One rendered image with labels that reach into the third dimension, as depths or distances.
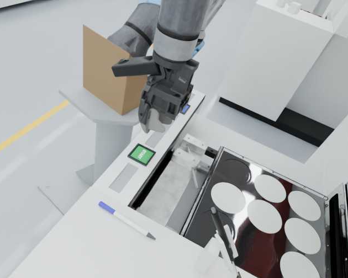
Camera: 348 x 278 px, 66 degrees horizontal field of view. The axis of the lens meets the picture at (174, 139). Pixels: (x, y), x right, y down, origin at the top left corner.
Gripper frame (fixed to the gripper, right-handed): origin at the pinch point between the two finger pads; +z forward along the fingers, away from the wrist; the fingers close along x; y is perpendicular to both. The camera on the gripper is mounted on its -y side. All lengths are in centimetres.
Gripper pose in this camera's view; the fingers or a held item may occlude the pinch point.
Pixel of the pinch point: (145, 127)
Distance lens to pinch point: 63.3
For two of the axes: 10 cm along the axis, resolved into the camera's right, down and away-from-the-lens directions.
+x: 4.1, -5.6, 7.2
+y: 8.8, 4.5, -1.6
